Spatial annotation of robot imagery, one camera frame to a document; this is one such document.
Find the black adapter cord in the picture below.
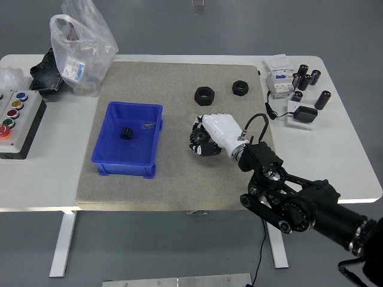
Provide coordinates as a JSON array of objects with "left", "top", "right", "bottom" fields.
[{"left": 265, "top": 91, "right": 297, "bottom": 121}]

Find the grey push-button control box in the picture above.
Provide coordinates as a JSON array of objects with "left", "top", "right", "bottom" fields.
[{"left": 0, "top": 88, "right": 48, "bottom": 160}]

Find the crumpled clear plastic wrap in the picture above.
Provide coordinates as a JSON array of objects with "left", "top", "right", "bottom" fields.
[{"left": 0, "top": 66, "right": 31, "bottom": 92}]

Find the white square plate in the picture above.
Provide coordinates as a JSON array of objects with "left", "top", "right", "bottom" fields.
[{"left": 285, "top": 99, "right": 315, "bottom": 131}]

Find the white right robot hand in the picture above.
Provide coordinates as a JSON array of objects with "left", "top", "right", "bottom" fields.
[{"left": 189, "top": 112, "right": 245, "bottom": 157}]

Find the grey-brown mat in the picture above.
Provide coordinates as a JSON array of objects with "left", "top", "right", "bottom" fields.
[{"left": 75, "top": 61, "right": 278, "bottom": 212}]

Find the white printed carton in bag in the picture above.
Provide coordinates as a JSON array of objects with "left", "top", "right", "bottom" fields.
[{"left": 62, "top": 56, "right": 86, "bottom": 83}]

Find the white circuit breaker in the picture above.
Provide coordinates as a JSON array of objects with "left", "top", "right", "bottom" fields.
[{"left": 263, "top": 53, "right": 296, "bottom": 99}]

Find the black power adapter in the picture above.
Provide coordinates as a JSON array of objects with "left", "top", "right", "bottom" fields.
[{"left": 293, "top": 105, "right": 318, "bottom": 123}]

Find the blue plastic bin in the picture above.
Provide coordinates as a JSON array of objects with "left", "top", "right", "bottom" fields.
[{"left": 90, "top": 100, "right": 165, "bottom": 179}]

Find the white table leg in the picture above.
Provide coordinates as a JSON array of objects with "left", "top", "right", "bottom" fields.
[
  {"left": 265, "top": 221, "right": 290, "bottom": 269},
  {"left": 49, "top": 210, "right": 79, "bottom": 278}
]

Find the clear plastic bag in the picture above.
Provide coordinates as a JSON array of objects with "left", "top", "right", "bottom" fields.
[{"left": 49, "top": 0, "right": 119, "bottom": 98}]

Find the large black gear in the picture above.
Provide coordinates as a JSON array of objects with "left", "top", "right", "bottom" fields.
[{"left": 190, "top": 124, "right": 211, "bottom": 148}]

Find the black cable under table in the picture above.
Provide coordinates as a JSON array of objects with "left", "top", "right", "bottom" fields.
[{"left": 247, "top": 218, "right": 268, "bottom": 287}]

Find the large black hex nut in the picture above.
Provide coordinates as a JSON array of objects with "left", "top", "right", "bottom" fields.
[{"left": 194, "top": 86, "right": 216, "bottom": 106}]

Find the black foam pouch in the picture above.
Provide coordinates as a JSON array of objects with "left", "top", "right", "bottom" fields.
[{"left": 29, "top": 47, "right": 65, "bottom": 97}]

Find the grey floor plate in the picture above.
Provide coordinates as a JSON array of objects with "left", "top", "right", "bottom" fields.
[{"left": 191, "top": 0, "right": 208, "bottom": 16}]

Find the small black hex nut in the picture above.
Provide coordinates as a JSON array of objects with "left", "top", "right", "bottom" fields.
[{"left": 232, "top": 80, "right": 250, "bottom": 96}]

